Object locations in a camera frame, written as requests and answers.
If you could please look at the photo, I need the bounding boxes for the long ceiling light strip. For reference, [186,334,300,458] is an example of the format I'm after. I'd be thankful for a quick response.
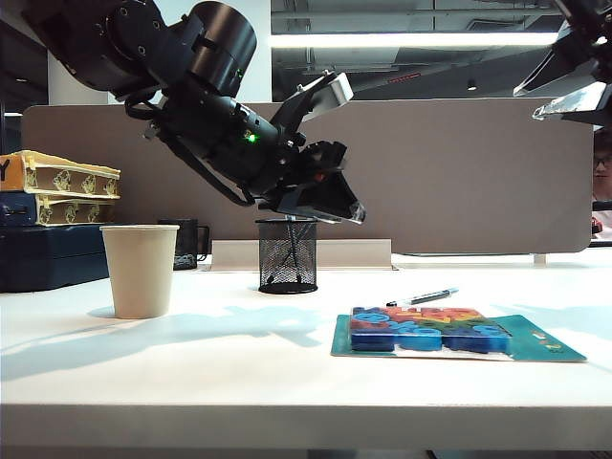
[271,30,571,50]

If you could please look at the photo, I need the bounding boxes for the white wrist camera on bracket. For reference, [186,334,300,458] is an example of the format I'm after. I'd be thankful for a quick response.
[274,70,356,133]

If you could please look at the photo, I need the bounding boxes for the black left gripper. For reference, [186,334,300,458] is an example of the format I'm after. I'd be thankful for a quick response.
[238,119,367,226]

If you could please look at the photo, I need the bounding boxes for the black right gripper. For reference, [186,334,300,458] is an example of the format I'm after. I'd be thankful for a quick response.
[514,0,612,128]

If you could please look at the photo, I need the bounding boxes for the dark blue plastic case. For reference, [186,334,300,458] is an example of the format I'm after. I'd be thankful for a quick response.
[0,223,114,295]

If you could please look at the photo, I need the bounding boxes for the beige paper cup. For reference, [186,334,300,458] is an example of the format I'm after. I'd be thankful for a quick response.
[98,224,182,320]

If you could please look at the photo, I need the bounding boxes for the blue faced box yellow edge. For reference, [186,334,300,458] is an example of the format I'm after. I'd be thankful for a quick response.
[0,190,119,228]

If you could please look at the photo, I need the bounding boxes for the black mug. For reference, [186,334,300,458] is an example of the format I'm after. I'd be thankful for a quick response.
[157,218,212,272]

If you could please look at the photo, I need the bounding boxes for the beige cable tray flap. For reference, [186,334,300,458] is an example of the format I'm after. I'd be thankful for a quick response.
[211,238,394,271]

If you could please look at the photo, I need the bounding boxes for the black mesh pen holder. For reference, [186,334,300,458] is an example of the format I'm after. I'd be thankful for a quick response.
[254,217,319,295]

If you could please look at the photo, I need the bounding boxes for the person in pink shirt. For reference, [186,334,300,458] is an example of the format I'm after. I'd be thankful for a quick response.
[591,129,612,241]

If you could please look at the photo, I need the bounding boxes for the brown fabric desk partition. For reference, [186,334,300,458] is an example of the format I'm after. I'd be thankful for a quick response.
[21,98,595,256]

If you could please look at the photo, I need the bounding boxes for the yellow box with letter print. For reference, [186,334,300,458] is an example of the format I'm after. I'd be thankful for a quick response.
[0,149,122,198]

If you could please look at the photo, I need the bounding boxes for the teal foam letters blister pack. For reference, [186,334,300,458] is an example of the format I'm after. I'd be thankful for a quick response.
[330,305,588,363]

